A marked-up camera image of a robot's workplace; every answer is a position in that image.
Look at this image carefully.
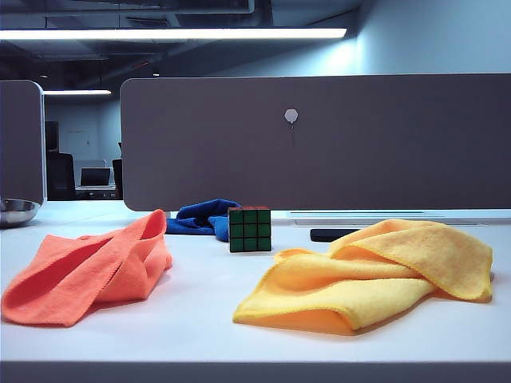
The orange microfiber rag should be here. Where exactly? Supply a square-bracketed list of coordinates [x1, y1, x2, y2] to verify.
[1, 208, 174, 328]

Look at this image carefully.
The Rubik's cube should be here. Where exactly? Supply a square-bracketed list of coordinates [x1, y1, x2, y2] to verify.
[228, 205, 272, 254]

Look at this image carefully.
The blue microfiber rag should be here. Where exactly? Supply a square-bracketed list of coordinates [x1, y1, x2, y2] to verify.
[165, 198, 244, 243]

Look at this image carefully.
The yellow microfiber rag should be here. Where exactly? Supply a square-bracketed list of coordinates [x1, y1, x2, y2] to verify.
[232, 218, 494, 336]

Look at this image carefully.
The black smartphone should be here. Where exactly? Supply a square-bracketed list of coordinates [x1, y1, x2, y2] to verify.
[310, 227, 362, 243]

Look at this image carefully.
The wide grey desk partition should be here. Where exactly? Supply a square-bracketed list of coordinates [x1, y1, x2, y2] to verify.
[120, 73, 511, 212]

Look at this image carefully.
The background computer monitor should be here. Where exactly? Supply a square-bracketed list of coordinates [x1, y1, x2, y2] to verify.
[79, 167, 113, 188]

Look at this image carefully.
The long ceiling light strip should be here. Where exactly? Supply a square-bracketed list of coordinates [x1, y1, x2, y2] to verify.
[0, 27, 347, 41]

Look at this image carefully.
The black office chair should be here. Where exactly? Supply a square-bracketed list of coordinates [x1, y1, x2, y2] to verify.
[46, 152, 77, 200]

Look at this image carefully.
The short ceiling light strip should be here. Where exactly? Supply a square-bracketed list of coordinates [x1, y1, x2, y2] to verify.
[42, 89, 112, 96]

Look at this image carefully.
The stainless steel bowl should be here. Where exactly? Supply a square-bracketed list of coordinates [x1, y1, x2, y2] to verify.
[0, 198, 42, 229]

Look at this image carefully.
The narrow grey desk partition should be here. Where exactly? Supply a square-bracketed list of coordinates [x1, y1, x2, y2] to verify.
[0, 79, 46, 205]

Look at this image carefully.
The grey desk cable lid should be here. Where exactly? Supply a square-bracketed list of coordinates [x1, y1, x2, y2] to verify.
[287, 210, 450, 219]

